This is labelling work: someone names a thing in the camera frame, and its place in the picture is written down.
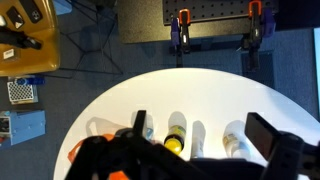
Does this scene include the black smartphone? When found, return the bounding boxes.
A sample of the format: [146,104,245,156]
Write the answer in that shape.
[19,0,44,24]

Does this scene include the white rectangular container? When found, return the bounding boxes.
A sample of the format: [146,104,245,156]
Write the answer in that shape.
[130,111,156,143]

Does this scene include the black platform base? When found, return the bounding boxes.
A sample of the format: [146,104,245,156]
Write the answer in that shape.
[117,0,320,45]

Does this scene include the black perforated breadboard plate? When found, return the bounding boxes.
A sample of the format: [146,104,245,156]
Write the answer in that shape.
[162,0,278,26]

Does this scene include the white perforated box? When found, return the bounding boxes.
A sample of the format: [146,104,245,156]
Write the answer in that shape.
[6,79,39,105]

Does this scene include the small black device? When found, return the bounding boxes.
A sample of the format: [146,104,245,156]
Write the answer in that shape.
[5,5,25,30]

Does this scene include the white bottle with printed label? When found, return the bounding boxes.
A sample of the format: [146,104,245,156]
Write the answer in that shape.
[222,120,258,160]

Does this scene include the black elongated tool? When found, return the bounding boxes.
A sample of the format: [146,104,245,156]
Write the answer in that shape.
[0,26,44,51]

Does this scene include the blue metal box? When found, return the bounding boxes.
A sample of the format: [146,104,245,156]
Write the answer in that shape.
[0,109,47,148]

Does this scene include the yellow-capped bottle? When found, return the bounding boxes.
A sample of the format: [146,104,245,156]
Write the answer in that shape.
[163,111,188,156]

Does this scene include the black tripod stand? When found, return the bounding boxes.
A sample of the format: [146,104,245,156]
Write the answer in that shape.
[59,0,125,80]

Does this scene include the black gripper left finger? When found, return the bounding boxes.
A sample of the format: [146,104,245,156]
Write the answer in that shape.
[64,109,214,180]

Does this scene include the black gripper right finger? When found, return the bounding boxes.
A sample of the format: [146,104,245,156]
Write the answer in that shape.
[244,112,320,180]

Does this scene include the orange plastic bag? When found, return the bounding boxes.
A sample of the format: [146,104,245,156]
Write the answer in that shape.
[67,133,129,180]

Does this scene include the orange-handled black bar clamp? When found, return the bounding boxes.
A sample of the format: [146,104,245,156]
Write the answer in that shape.
[170,8,192,68]
[241,0,277,72]

